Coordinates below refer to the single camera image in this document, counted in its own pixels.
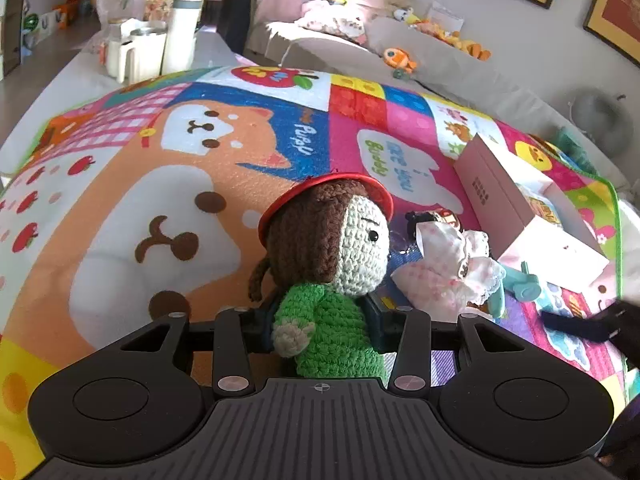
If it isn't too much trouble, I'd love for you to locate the crochet doll with red hat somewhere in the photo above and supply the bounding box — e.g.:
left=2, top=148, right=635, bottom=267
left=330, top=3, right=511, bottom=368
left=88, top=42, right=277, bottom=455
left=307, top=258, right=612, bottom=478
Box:
left=248, top=172, right=396, bottom=378

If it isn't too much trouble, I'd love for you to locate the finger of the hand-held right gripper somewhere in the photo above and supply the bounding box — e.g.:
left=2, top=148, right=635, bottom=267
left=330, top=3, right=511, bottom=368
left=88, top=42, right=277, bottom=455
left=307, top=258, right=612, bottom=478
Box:
left=539, top=310, right=617, bottom=346

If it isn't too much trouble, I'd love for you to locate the pink patterned blanket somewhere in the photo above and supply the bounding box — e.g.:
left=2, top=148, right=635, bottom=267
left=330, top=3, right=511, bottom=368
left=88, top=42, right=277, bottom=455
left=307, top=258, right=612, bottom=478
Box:
left=295, top=0, right=371, bottom=46

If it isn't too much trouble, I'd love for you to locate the small black red keychain figure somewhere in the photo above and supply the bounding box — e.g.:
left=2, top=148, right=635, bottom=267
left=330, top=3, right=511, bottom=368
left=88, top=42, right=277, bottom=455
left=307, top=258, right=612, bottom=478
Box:
left=404, top=209, right=463, bottom=241

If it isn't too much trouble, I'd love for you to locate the beige sofa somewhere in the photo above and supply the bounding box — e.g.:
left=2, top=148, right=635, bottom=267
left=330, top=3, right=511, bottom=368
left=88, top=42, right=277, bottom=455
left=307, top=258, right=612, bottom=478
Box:
left=245, top=0, right=631, bottom=191

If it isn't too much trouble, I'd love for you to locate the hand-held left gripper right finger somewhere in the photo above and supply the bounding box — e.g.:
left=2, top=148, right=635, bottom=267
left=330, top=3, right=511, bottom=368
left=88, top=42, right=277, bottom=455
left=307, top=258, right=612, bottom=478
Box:
left=365, top=292, right=528, bottom=395

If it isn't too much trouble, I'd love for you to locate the white thermos bottle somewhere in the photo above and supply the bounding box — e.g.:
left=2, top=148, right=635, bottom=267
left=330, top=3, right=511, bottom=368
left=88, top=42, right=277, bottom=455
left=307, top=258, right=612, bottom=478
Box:
left=161, top=0, right=203, bottom=77

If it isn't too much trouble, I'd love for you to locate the pink cardboard box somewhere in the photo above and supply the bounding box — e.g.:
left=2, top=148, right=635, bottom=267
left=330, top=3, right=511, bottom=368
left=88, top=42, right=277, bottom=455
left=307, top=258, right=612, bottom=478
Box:
left=452, top=132, right=612, bottom=293

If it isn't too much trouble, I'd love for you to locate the row of yellow duck plushies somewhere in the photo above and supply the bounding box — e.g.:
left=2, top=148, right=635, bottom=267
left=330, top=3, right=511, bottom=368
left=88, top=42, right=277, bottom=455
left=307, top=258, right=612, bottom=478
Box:
left=415, top=17, right=493, bottom=61

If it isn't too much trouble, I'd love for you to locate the woven basket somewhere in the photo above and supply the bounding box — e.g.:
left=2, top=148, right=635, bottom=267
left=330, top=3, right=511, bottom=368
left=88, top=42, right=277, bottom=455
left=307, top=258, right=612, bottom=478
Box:
left=145, top=0, right=207, bottom=23

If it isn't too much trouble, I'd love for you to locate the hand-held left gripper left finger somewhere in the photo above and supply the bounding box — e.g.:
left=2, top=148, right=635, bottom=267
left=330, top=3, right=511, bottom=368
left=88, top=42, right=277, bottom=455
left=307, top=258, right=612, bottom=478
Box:
left=117, top=306, right=276, bottom=397

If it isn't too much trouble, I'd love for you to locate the orange fish plush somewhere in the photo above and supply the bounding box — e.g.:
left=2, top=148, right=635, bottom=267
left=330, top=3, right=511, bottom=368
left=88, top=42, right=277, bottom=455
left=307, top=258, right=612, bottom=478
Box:
left=384, top=47, right=418, bottom=73

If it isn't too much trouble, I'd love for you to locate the colourful cartoon play mat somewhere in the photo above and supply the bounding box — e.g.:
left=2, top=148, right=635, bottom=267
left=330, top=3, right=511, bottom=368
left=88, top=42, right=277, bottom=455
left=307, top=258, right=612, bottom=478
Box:
left=0, top=65, right=626, bottom=480

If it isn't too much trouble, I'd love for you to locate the teal cloth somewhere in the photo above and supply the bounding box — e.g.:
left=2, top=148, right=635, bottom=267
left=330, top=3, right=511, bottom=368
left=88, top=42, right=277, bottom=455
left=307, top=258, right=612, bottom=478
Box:
left=552, top=127, right=598, bottom=176

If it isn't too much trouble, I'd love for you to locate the white jug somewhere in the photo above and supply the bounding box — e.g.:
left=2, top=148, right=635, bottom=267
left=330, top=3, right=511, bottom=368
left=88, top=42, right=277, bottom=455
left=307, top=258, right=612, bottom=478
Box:
left=106, top=27, right=168, bottom=85

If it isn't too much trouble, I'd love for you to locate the pink white doll dress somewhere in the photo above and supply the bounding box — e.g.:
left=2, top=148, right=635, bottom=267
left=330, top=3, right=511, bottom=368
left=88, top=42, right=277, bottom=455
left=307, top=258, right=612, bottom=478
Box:
left=391, top=224, right=507, bottom=317

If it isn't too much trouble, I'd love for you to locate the teal toy scooter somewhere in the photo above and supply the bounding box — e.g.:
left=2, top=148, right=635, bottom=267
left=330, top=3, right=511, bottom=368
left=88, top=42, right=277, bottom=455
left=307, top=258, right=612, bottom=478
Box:
left=492, top=260, right=543, bottom=318

